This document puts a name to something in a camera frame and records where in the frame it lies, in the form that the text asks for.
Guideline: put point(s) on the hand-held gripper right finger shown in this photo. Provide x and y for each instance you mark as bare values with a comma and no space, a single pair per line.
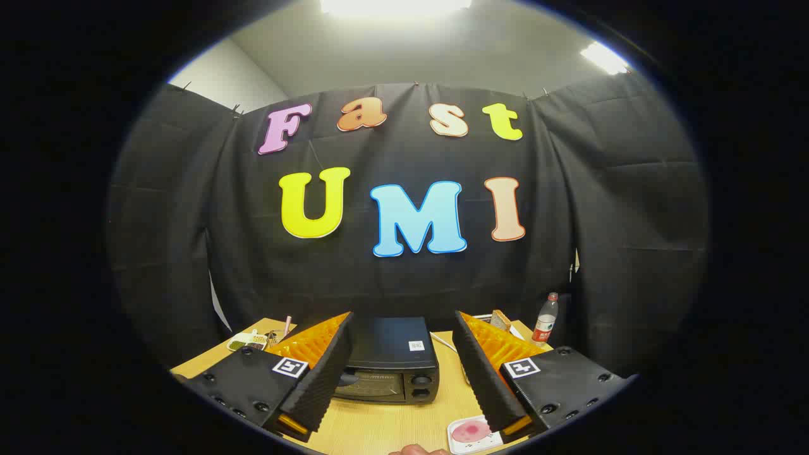
483,373

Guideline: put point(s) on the black toaster oven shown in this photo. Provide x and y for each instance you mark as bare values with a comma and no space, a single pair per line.
392,344

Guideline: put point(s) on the pink pen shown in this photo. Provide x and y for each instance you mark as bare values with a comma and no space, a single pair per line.
287,327

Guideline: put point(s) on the white divided grain dish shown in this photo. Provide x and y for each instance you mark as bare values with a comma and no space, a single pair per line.
243,341

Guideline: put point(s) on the pink ham slice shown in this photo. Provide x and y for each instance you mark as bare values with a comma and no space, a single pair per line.
471,431

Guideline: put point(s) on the white pop-up toaster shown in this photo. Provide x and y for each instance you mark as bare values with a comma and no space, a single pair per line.
517,330

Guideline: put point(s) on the ceiling light panel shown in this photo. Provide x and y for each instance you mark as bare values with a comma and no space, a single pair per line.
395,6
603,58

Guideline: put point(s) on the brown bread slice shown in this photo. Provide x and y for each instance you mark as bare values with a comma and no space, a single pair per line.
500,320

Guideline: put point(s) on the clear water bottle red label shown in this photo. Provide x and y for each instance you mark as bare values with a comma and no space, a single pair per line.
545,322

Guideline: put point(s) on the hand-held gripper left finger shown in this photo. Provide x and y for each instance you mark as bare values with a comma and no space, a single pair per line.
325,373

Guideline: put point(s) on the white square plate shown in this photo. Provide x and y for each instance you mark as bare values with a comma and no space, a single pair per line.
464,445

